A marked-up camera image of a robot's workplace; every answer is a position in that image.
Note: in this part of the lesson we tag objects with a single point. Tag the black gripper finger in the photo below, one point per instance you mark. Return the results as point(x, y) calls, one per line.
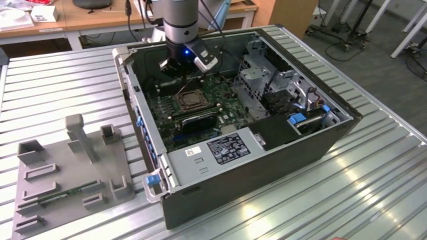
point(171, 68)
point(191, 70)

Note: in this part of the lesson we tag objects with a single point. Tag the silver topped CPU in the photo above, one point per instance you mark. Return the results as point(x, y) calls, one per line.
point(192, 100)

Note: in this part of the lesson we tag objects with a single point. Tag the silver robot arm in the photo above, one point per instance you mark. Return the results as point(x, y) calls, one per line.
point(180, 20)

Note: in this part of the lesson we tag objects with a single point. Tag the CPU socket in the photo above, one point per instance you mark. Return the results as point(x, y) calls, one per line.
point(183, 110)

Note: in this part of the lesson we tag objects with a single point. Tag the blue expansion slot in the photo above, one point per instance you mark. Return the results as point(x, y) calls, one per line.
point(182, 137)

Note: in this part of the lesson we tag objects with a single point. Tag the metal drive cage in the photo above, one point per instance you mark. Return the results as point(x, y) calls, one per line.
point(255, 72)

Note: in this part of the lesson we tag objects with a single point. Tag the green motherboard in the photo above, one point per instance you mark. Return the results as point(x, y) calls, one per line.
point(234, 112)

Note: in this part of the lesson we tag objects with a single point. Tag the black graphics card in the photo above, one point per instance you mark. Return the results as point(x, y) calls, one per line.
point(200, 123)

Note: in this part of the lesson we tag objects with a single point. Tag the silver chipset heatsink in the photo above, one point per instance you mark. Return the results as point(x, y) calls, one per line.
point(230, 128)

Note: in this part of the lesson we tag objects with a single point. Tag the wooden desk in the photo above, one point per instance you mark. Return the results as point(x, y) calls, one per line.
point(100, 17)

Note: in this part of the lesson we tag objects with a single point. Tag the black round object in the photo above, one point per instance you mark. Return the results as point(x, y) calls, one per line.
point(91, 3)

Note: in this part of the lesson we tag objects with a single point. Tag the wooden cabinet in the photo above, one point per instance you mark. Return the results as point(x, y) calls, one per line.
point(290, 15)

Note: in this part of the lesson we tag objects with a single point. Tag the hard disk in blue carrier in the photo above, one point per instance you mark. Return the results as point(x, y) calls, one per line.
point(296, 118)

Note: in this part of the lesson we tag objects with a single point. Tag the grey power supply unit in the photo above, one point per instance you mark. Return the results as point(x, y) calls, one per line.
point(190, 170)

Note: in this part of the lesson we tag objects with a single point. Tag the white cardboard box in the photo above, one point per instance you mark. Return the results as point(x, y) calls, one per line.
point(44, 12)

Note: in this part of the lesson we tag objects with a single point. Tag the blue case latch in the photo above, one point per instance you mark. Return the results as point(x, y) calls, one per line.
point(154, 180)

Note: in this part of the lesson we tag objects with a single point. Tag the black wheeled stand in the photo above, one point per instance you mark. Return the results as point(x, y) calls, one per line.
point(350, 37)

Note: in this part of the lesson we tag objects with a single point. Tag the dark grey PC case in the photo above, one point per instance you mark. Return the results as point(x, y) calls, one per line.
point(250, 187)

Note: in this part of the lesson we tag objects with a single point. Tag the grey parts rack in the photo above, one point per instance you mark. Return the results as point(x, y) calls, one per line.
point(74, 172)

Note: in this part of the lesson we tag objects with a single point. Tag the green RAM stick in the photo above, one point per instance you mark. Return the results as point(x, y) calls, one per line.
point(63, 193)

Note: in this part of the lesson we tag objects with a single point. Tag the white table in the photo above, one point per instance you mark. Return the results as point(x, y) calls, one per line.
point(399, 50)

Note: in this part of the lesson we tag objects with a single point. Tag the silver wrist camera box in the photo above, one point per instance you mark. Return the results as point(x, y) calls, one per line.
point(204, 58)

